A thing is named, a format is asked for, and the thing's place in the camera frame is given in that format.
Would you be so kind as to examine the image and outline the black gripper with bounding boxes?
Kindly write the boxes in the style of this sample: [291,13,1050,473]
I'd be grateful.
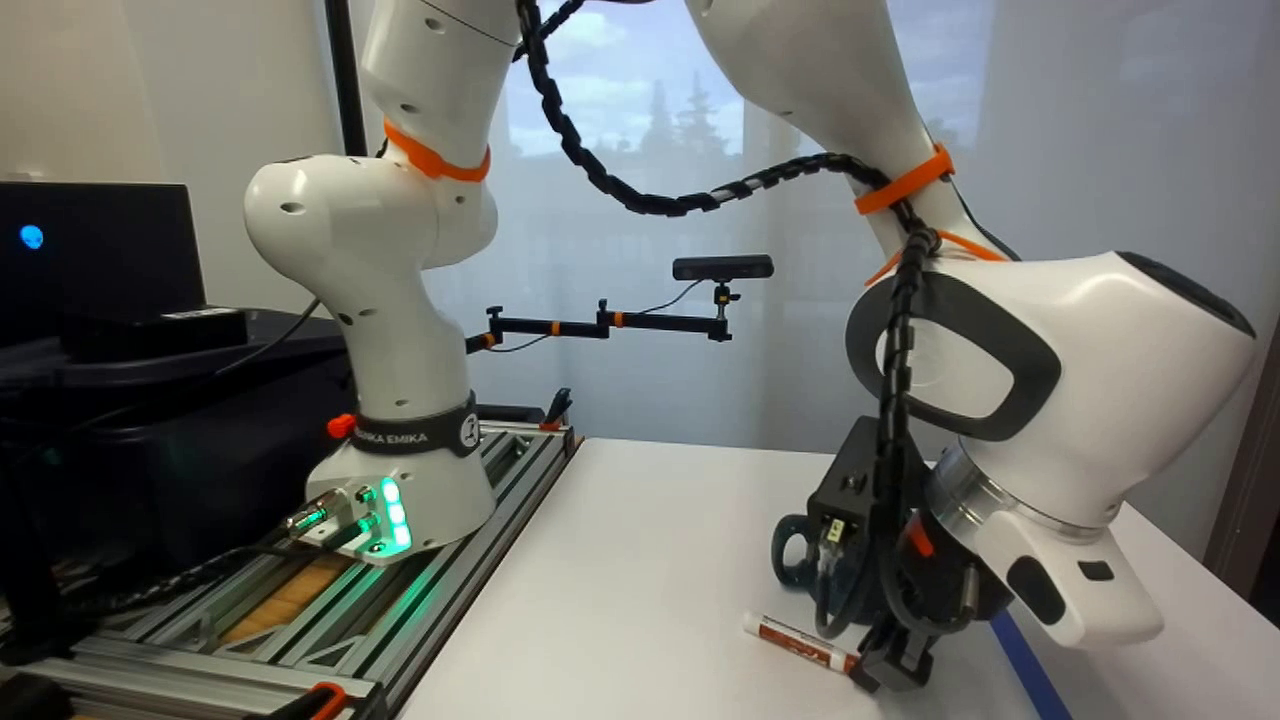
[850,507,1018,693]

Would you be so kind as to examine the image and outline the red marker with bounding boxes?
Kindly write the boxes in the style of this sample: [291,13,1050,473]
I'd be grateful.
[734,607,869,683]

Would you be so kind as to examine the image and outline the dark green speckled mug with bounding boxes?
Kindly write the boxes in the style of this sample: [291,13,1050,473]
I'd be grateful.
[768,507,873,639]

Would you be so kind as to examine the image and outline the blue tape line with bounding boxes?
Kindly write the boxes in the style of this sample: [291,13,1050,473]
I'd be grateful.
[985,607,1081,720]

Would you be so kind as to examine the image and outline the black computer case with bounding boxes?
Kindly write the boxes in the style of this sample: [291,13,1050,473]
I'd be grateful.
[0,310,360,644]

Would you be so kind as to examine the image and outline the flat black device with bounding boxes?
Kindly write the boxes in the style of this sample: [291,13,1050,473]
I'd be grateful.
[56,304,253,368]

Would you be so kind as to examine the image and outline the black computer monitor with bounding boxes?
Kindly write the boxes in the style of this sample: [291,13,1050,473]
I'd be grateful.
[0,182,209,340]

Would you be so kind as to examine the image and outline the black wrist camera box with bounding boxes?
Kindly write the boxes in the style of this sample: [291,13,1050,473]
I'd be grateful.
[805,412,897,591]

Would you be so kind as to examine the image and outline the black frame clamp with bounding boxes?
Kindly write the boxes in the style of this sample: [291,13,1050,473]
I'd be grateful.
[537,385,578,439]

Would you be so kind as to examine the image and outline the black stereo camera bar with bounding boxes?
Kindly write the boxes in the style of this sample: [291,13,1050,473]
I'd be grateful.
[668,251,781,287]

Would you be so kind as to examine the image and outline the orange strap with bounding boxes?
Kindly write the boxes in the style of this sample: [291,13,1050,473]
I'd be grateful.
[379,119,494,189]
[850,139,1007,287]

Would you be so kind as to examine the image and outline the aluminium rail base frame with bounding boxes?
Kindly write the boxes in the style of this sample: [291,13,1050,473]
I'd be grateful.
[21,409,588,720]

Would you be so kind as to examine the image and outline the black cable chain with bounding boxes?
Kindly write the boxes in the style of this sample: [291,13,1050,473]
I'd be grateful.
[507,0,945,638]

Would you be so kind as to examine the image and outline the orange frame bracket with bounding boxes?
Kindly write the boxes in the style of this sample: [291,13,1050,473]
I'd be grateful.
[303,681,356,720]

